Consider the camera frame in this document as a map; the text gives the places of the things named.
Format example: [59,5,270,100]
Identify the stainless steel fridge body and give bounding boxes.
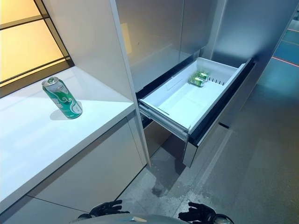
[115,0,295,168]

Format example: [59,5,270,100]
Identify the silver robot torso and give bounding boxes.
[77,214,232,224]

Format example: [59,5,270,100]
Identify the tall green beer can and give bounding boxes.
[41,76,83,119]

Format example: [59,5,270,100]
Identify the black framed lit window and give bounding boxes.
[0,0,73,94]

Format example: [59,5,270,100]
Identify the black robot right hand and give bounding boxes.
[178,202,217,222]

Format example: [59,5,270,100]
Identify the small green drink can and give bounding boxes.
[188,76,206,87]
[195,71,210,81]

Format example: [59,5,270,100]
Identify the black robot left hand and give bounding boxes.
[90,200,130,220]

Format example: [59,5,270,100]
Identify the white counter cabinet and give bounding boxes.
[0,66,150,224]

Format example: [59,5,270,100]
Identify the stainless fridge drawer front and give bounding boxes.
[183,58,259,168]

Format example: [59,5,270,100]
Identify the tall white cabinet panel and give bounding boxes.
[46,0,152,168]

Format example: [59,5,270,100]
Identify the white plastic fridge drawer bin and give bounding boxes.
[137,57,246,140]

